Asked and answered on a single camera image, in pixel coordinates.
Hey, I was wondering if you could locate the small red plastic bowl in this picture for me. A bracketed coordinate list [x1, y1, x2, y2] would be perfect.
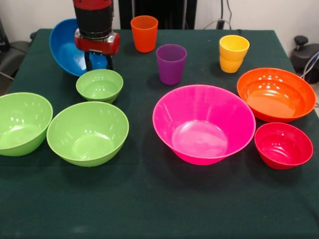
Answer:
[254, 121, 314, 170]

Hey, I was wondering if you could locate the purple plastic cup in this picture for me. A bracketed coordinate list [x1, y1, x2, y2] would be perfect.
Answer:
[156, 44, 188, 86]

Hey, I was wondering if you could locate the bundle of grey cables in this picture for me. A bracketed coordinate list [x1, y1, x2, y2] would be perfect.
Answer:
[298, 51, 319, 87]

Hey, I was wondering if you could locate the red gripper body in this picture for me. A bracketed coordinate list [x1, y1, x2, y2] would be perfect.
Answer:
[74, 32, 121, 57]

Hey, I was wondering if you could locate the orange plastic cup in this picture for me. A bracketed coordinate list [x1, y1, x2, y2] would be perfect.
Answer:
[130, 15, 159, 53]

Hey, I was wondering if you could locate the large green plastic bowl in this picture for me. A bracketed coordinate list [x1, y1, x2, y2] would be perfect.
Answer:
[0, 92, 54, 157]
[46, 101, 130, 167]

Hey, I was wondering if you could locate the orange plastic bowl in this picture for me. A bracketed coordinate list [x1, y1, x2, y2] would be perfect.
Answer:
[236, 68, 317, 123]

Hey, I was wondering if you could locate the pink plastic bowl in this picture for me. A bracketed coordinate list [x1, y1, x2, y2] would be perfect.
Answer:
[152, 84, 257, 166]

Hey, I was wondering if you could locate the dark green tablecloth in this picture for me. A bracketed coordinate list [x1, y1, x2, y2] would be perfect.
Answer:
[0, 28, 319, 239]

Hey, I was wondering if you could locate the black office chair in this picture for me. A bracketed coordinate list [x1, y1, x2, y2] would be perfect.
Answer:
[0, 18, 38, 80]

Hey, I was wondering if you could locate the yellow plastic cup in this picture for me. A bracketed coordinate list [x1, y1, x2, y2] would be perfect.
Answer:
[219, 56, 244, 74]
[219, 34, 250, 62]

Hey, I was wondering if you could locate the black equipment base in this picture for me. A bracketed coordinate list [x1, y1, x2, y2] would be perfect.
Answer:
[290, 35, 319, 73]

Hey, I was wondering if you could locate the small green plastic bowl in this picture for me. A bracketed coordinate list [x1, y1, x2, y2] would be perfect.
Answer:
[75, 68, 124, 105]

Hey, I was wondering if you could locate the blue plastic bowl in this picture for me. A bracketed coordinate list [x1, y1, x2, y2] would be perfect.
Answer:
[49, 18, 110, 77]

